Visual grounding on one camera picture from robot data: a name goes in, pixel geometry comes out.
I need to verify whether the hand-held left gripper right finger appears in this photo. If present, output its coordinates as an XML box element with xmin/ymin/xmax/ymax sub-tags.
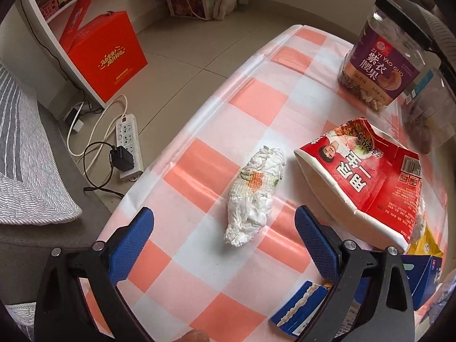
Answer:
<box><xmin>295</xmin><ymin>205</ymin><xmax>416</xmax><ymax>342</ymax></box>

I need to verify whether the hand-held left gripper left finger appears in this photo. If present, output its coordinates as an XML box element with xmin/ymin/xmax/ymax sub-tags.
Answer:
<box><xmin>34</xmin><ymin>207</ymin><xmax>154</xmax><ymax>342</ymax></box>

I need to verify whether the blue carton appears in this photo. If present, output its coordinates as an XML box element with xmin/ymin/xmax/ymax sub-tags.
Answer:
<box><xmin>269</xmin><ymin>281</ymin><xmax>330</xmax><ymax>337</ymax></box>

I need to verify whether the crushed red noodle cup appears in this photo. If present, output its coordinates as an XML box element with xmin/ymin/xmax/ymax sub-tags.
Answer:
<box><xmin>294</xmin><ymin>117</ymin><xmax>423</xmax><ymax>253</ymax></box>

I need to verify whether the white tissue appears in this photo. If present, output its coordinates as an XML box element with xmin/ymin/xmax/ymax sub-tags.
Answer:
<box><xmin>223</xmin><ymin>145</ymin><xmax>286</xmax><ymax>246</ymax></box>

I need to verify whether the dark blue box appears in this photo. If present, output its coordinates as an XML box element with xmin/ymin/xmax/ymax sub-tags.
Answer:
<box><xmin>401</xmin><ymin>254</ymin><xmax>443</xmax><ymax>310</ymax></box>

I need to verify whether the grey sofa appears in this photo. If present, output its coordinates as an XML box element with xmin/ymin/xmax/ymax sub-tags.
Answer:
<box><xmin>0</xmin><ymin>107</ymin><xmax>122</xmax><ymax>257</ymax></box>

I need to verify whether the black power adapter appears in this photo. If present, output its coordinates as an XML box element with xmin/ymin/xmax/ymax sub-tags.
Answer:
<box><xmin>110</xmin><ymin>145</ymin><xmax>134</xmax><ymax>171</ymax></box>

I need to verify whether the yellow packet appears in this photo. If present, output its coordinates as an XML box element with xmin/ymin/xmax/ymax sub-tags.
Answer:
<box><xmin>408</xmin><ymin>221</ymin><xmax>444</xmax><ymax>257</ymax></box>

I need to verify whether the white power strip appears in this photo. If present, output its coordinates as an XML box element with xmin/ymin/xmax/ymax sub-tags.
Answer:
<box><xmin>116</xmin><ymin>114</ymin><xmax>144</xmax><ymax>182</ymax></box>

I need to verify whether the grey striped cushion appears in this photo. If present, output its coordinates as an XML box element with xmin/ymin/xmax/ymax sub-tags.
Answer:
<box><xmin>0</xmin><ymin>65</ymin><xmax>82</xmax><ymax>225</ymax></box>

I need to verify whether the orange checkered tablecloth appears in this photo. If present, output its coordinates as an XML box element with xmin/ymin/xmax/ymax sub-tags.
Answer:
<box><xmin>80</xmin><ymin>24</ymin><xmax>449</xmax><ymax>342</ymax></box>

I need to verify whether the clear jar with black lid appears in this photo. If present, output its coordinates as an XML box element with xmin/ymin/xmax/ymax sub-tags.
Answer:
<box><xmin>402</xmin><ymin>68</ymin><xmax>451</xmax><ymax>155</ymax></box>

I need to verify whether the red gift box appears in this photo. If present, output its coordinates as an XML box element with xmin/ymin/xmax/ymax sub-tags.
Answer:
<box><xmin>59</xmin><ymin>0</ymin><xmax>148</xmax><ymax>103</ymax></box>

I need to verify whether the purple label nut jar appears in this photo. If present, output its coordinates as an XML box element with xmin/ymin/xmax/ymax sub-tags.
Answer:
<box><xmin>338</xmin><ymin>0</ymin><xmax>437</xmax><ymax>113</ymax></box>

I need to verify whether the white shelf unit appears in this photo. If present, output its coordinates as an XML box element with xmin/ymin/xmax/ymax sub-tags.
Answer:
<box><xmin>19</xmin><ymin>0</ymin><xmax>168</xmax><ymax>109</ymax></box>

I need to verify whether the clear storage box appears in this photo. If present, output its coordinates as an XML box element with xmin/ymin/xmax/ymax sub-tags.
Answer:
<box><xmin>167</xmin><ymin>0</ymin><xmax>214</xmax><ymax>19</ymax></box>

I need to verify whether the grey office chair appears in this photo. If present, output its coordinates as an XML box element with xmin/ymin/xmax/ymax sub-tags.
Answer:
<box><xmin>392</xmin><ymin>0</ymin><xmax>456</xmax><ymax>65</ymax></box>

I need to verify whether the pink plastic basket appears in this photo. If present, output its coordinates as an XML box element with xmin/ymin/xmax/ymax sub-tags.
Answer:
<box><xmin>39</xmin><ymin>0</ymin><xmax>59</xmax><ymax>17</ymax></box>

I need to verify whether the black cable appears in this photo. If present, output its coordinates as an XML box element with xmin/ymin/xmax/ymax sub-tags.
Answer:
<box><xmin>83</xmin><ymin>141</ymin><xmax>125</xmax><ymax>198</ymax></box>

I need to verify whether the white cable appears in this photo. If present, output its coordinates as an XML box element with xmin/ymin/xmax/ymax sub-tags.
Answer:
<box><xmin>68</xmin><ymin>94</ymin><xmax>129</xmax><ymax>157</ymax></box>

